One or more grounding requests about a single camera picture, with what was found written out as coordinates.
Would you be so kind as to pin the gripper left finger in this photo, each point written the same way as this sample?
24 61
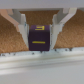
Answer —
20 23

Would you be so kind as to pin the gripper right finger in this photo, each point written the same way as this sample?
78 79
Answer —
59 23

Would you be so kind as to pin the purple block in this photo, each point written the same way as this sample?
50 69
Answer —
39 37

